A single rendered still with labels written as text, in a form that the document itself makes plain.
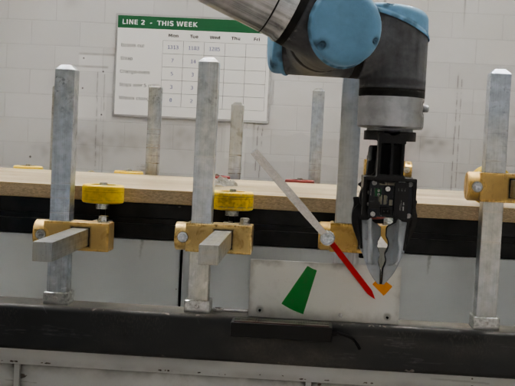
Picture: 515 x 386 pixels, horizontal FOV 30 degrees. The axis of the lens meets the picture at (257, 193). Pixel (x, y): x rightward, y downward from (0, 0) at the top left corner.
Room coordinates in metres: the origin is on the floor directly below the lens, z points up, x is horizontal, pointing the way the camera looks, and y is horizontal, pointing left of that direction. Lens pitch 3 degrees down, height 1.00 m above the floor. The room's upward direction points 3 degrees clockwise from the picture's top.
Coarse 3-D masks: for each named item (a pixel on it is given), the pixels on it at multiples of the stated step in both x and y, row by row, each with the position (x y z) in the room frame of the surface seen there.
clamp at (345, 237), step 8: (328, 224) 1.66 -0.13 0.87; (336, 224) 1.65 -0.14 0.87; (344, 224) 1.65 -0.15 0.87; (336, 232) 1.65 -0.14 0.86; (344, 232) 1.65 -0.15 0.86; (352, 232) 1.65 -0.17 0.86; (384, 232) 1.64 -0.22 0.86; (336, 240) 1.65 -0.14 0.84; (344, 240) 1.65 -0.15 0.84; (352, 240) 1.65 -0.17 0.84; (320, 248) 1.66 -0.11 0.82; (328, 248) 1.66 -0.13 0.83; (344, 248) 1.65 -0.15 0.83; (352, 248) 1.65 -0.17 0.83
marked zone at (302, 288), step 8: (304, 272) 1.65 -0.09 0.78; (312, 272) 1.65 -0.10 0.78; (304, 280) 1.65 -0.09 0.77; (312, 280) 1.65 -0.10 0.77; (296, 288) 1.65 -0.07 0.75; (304, 288) 1.65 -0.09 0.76; (288, 296) 1.65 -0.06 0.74; (296, 296) 1.65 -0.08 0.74; (304, 296) 1.65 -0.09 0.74; (288, 304) 1.65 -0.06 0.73; (296, 304) 1.65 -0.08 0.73; (304, 304) 1.65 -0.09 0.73
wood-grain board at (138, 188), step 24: (0, 168) 2.51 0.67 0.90; (24, 168) 2.59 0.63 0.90; (0, 192) 1.90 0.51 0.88; (24, 192) 1.89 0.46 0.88; (48, 192) 1.89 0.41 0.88; (144, 192) 1.88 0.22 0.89; (168, 192) 1.88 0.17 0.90; (264, 192) 1.97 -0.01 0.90; (312, 192) 2.07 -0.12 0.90; (432, 192) 2.37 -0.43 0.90; (456, 192) 2.44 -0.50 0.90; (432, 216) 1.85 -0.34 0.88; (456, 216) 1.85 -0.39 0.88; (504, 216) 1.85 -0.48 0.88
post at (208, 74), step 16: (208, 64) 1.67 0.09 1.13; (208, 80) 1.67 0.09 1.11; (208, 96) 1.67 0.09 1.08; (208, 112) 1.67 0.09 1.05; (208, 128) 1.67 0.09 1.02; (208, 144) 1.67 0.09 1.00; (208, 160) 1.67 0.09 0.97; (208, 176) 1.67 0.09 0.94; (192, 192) 1.67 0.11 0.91; (208, 192) 1.67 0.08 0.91; (192, 208) 1.67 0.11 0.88; (208, 208) 1.67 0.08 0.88; (192, 256) 1.67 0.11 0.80; (192, 272) 1.67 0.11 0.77; (208, 272) 1.67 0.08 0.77; (192, 288) 1.67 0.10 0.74; (208, 288) 1.68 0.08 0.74
